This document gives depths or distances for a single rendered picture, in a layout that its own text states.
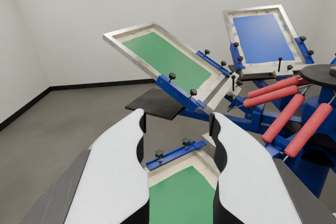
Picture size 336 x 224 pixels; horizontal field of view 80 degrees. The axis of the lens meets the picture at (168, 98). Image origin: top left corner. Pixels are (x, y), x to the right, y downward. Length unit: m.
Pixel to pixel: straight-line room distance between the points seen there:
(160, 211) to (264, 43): 1.67
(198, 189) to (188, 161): 0.18
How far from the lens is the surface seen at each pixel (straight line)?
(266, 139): 1.15
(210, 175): 1.07
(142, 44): 1.57
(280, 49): 2.09
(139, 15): 4.32
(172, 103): 1.67
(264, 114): 1.43
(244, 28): 2.21
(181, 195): 0.99
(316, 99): 1.41
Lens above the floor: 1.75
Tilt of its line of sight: 27 degrees down
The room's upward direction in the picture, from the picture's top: 6 degrees counter-clockwise
